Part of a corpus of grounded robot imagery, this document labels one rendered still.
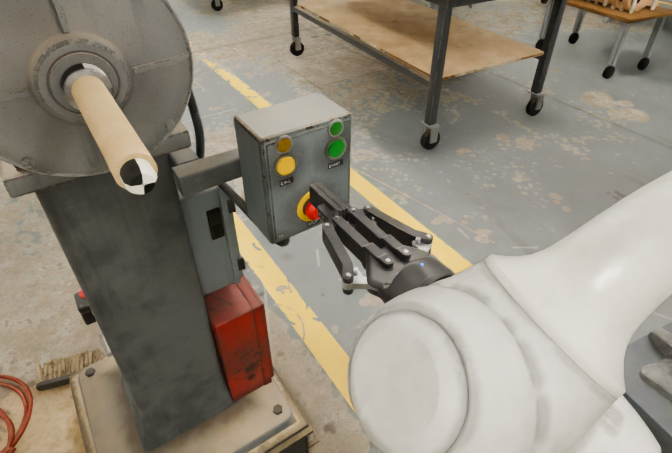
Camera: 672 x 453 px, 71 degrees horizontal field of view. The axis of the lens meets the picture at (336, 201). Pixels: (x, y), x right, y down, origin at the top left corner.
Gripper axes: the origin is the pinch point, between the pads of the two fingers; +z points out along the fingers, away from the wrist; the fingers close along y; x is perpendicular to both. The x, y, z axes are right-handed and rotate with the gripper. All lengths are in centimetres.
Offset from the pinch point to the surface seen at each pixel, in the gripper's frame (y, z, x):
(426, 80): 154, 138, -66
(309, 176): 4.4, 12.2, -4.0
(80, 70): -22.5, 10.4, 19.7
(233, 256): -3.7, 31.8, -32.7
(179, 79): -12.0, 14.4, 15.0
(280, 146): -0.5, 11.7, 3.3
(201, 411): -20, 28, -74
